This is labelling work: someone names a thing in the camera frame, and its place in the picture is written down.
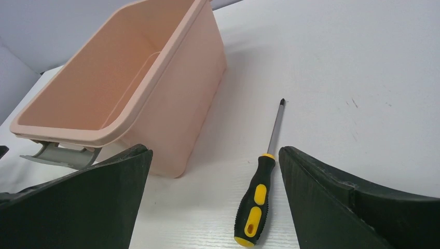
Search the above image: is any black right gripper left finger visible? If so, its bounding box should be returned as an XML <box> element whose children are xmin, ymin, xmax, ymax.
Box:
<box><xmin>1</xmin><ymin>144</ymin><xmax>153</xmax><ymax>248</ymax></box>

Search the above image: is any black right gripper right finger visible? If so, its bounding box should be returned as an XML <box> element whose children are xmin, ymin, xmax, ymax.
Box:
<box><xmin>279</xmin><ymin>146</ymin><xmax>439</xmax><ymax>248</ymax></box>

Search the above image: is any black yellow screwdriver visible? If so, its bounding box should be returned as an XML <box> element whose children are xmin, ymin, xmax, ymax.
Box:
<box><xmin>234</xmin><ymin>99</ymin><xmax>285</xmax><ymax>247</ymax></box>

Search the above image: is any pink plastic bin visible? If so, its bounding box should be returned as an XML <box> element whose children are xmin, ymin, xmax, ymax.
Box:
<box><xmin>10</xmin><ymin>1</ymin><xmax>227</xmax><ymax>178</ymax></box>

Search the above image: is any grey bin handle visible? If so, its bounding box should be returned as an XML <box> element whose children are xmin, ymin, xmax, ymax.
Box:
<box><xmin>20</xmin><ymin>141</ymin><xmax>102</xmax><ymax>170</ymax></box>

